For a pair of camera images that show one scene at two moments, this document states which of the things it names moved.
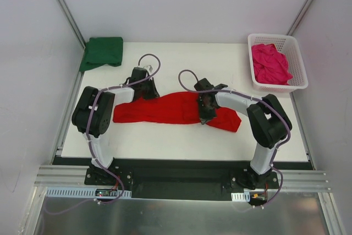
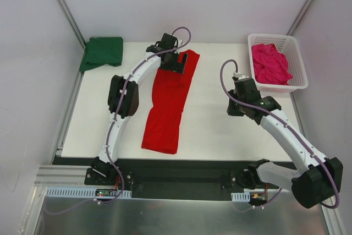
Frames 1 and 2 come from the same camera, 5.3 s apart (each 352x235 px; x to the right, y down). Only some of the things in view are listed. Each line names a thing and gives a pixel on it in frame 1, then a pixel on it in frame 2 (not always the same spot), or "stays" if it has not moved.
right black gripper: x=207 y=110 → x=234 y=107
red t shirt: x=179 y=108 → x=161 y=132
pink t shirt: x=270 y=65 stays
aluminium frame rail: x=62 y=176 stays
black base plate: x=183 y=179 stays
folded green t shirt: x=101 y=51 stays
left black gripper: x=148 y=91 → x=174 y=65
